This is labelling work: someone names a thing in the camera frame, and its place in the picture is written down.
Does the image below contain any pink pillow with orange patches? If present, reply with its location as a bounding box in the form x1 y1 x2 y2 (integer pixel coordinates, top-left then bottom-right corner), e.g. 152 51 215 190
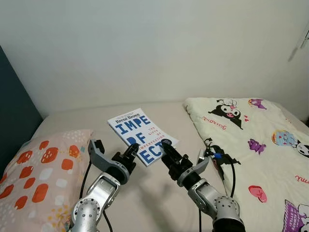
0 129 94 232

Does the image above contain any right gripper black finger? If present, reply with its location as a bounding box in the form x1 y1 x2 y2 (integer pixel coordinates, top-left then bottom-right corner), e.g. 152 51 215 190
160 143 177 161

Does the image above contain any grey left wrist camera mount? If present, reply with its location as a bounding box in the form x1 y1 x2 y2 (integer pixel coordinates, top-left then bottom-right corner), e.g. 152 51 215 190
88 139 120 171

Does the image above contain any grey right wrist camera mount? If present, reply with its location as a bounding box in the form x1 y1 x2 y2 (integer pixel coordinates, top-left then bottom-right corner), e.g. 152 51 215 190
178 149 211 187

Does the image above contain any cream cartoon print blanket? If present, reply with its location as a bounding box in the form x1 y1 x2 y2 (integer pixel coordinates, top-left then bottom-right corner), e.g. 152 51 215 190
183 97 309 232

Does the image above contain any white book with blue letters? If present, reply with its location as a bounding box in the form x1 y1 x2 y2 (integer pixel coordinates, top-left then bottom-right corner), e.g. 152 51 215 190
107 108 179 167

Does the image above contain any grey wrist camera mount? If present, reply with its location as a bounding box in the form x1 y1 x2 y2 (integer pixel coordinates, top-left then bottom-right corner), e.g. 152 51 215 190
178 149 211 187
88 139 120 171

